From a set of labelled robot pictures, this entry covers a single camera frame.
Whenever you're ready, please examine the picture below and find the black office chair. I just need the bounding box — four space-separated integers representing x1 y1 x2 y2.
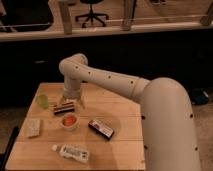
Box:
75 0 109 28

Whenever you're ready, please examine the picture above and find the white paper cup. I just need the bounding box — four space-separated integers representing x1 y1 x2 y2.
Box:
61 114 78 131

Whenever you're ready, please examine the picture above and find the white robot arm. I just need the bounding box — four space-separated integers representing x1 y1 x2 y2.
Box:
59 53 201 171

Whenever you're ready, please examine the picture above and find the brown striped cake slice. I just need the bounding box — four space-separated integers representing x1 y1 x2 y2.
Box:
53 102 75 115

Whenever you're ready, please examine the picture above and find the black red rectangular box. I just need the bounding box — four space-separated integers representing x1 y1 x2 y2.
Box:
88 119 114 140

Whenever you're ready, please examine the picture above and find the wooden railing shelf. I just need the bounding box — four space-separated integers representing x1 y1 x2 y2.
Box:
0 22 213 42

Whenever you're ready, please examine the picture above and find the beige sponge block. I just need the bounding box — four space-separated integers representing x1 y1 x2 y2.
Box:
26 119 41 138

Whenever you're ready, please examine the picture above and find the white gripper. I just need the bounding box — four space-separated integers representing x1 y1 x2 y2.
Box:
58 88 85 108

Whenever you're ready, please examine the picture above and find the white plastic bottle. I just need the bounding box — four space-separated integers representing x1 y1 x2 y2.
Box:
51 144 90 163

